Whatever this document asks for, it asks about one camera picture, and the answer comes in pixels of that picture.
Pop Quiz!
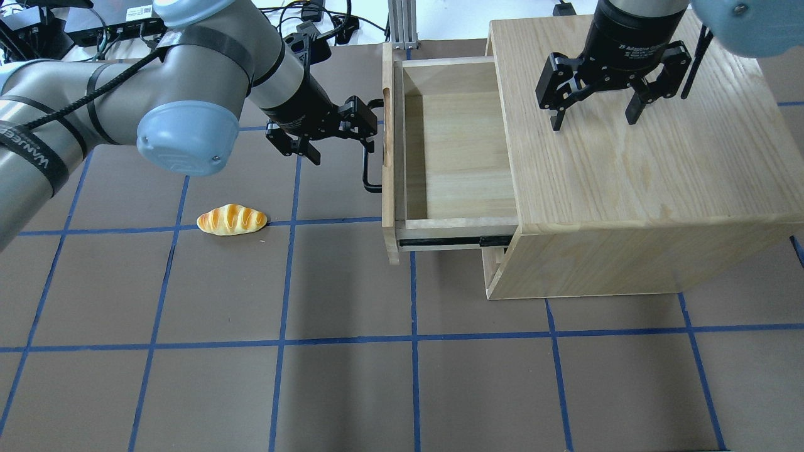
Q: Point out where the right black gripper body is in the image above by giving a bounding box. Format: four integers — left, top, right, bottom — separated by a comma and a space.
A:
573, 1, 688, 89

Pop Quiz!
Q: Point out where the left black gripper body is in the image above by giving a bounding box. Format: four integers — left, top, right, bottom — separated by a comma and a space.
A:
264, 94, 351, 143

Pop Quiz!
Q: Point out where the black drawer handle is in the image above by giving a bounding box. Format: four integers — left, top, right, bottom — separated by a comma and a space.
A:
361, 99, 384, 194

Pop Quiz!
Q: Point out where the wooden drawer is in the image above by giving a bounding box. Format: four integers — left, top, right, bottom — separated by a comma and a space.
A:
381, 44, 519, 264

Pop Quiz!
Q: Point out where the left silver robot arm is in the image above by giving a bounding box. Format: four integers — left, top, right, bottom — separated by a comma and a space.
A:
1, 1, 384, 248

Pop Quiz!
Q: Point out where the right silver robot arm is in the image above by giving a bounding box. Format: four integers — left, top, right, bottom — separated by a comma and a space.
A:
535, 1, 803, 131

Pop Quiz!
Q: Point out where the wooden drawer cabinet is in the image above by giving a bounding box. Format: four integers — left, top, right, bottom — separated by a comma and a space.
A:
483, 15, 803, 299

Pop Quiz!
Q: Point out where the yellow toy bread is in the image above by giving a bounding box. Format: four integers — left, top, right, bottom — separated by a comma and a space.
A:
196, 203, 269, 237

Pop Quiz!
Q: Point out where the aluminium frame post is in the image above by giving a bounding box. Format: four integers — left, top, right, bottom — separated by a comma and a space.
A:
388, 0, 420, 50

